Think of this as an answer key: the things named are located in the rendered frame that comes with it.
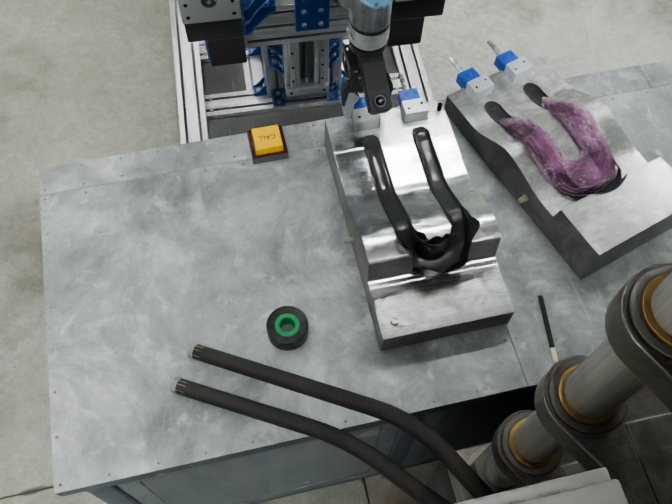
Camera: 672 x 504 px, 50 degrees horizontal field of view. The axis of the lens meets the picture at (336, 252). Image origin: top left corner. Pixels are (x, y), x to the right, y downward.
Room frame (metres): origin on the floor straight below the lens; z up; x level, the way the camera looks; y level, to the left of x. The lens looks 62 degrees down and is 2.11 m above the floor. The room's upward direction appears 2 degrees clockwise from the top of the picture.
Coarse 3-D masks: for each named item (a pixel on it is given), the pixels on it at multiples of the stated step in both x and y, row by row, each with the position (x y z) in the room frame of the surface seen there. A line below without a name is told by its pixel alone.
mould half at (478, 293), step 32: (352, 128) 0.94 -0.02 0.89; (384, 128) 0.94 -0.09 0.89; (448, 128) 0.95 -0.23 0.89; (352, 160) 0.86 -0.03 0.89; (416, 160) 0.87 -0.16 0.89; (448, 160) 0.87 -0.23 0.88; (352, 192) 0.79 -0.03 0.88; (416, 192) 0.79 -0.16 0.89; (352, 224) 0.72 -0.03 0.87; (384, 224) 0.69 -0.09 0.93; (416, 224) 0.69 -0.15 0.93; (448, 224) 0.69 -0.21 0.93; (480, 224) 0.69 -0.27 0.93; (384, 256) 0.62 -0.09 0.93; (480, 256) 0.65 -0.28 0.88; (384, 288) 0.58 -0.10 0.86; (416, 288) 0.59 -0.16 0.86; (448, 288) 0.59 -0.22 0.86; (480, 288) 0.59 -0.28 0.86; (384, 320) 0.52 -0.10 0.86; (416, 320) 0.52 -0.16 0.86; (448, 320) 0.52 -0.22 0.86; (480, 320) 0.53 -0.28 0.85
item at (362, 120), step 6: (360, 102) 1.00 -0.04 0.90; (354, 108) 0.98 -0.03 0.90; (360, 108) 0.97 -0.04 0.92; (366, 108) 0.97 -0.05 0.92; (354, 114) 0.96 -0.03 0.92; (360, 114) 0.96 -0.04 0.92; (366, 114) 0.96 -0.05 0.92; (354, 120) 0.95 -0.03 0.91; (360, 120) 0.94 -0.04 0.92; (366, 120) 0.94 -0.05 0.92; (372, 120) 0.94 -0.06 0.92; (378, 120) 0.95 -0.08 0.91; (354, 126) 0.95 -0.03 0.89; (360, 126) 0.94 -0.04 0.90; (366, 126) 0.94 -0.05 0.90; (372, 126) 0.94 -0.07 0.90; (378, 126) 0.95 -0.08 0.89
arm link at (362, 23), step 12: (348, 0) 0.97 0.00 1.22; (360, 0) 0.95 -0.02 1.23; (372, 0) 0.95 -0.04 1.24; (384, 0) 0.95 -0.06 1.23; (360, 12) 0.95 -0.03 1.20; (372, 12) 0.95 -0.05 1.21; (384, 12) 0.95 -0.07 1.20; (360, 24) 0.95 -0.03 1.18; (372, 24) 0.95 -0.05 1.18; (384, 24) 0.96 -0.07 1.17
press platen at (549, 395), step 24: (576, 360) 0.30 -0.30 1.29; (552, 384) 0.27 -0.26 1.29; (552, 408) 0.24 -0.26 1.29; (624, 408) 0.24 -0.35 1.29; (648, 408) 0.24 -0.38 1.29; (552, 432) 0.22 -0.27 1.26; (576, 432) 0.21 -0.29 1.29; (600, 432) 0.21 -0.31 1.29; (624, 432) 0.21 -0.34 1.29; (648, 432) 0.21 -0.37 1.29; (576, 456) 0.19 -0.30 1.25; (600, 456) 0.19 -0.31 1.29; (624, 456) 0.19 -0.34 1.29; (648, 456) 0.19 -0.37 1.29; (624, 480) 0.16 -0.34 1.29; (648, 480) 0.16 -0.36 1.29
